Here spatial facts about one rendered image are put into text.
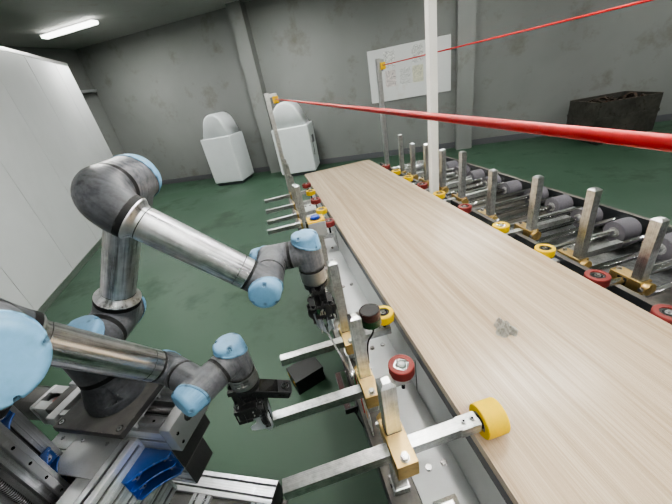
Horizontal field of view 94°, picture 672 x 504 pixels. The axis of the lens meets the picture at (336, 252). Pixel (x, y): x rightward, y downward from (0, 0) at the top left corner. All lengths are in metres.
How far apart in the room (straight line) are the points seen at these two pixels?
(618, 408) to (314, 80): 7.27
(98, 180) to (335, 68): 6.95
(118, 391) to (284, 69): 7.28
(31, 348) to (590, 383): 1.16
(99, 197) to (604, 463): 1.16
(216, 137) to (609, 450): 7.52
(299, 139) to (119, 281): 6.23
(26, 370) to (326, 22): 7.38
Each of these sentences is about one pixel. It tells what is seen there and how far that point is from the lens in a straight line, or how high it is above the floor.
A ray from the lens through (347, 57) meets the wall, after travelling 7.49.
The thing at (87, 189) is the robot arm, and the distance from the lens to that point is 0.78.
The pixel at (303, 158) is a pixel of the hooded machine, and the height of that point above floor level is 0.36.
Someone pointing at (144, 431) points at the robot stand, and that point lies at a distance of 1.08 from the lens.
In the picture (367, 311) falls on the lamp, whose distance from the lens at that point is 0.90.
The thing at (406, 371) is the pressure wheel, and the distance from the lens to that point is 1.02.
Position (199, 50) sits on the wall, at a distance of 8.64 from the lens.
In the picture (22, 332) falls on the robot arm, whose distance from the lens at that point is 0.59.
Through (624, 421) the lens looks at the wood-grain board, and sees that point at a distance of 1.06.
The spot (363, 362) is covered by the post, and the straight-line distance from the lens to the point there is 1.01.
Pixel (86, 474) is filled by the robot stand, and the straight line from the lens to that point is 1.14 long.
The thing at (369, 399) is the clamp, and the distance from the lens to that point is 1.02.
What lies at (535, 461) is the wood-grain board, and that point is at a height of 0.90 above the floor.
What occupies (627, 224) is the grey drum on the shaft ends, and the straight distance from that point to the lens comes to 2.09.
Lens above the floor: 1.69
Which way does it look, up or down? 28 degrees down
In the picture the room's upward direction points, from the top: 11 degrees counter-clockwise
